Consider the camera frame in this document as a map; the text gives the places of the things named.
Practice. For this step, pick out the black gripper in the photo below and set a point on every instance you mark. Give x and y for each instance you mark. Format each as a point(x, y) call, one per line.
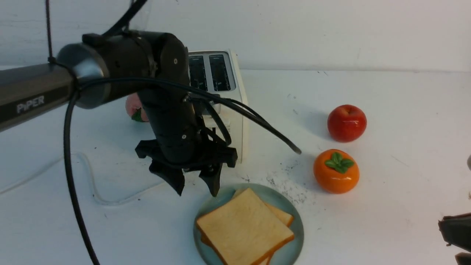
point(196, 150)

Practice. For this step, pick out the toast slice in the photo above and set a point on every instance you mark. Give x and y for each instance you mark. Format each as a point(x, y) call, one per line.
point(206, 252)
point(245, 230)

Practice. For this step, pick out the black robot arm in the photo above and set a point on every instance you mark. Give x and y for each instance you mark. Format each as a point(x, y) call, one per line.
point(102, 69)

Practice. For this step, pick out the white two-slot toaster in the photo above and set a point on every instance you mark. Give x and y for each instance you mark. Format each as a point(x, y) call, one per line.
point(217, 72)

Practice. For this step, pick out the pink peach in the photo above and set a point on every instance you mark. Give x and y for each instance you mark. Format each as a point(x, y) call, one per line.
point(135, 109)

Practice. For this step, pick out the light green plate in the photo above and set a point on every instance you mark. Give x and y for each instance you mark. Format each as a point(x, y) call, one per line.
point(289, 253)

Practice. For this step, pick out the orange persimmon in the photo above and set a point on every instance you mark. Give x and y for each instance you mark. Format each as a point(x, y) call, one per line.
point(336, 171)

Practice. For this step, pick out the red apple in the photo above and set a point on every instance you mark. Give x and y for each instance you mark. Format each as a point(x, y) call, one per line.
point(346, 123)

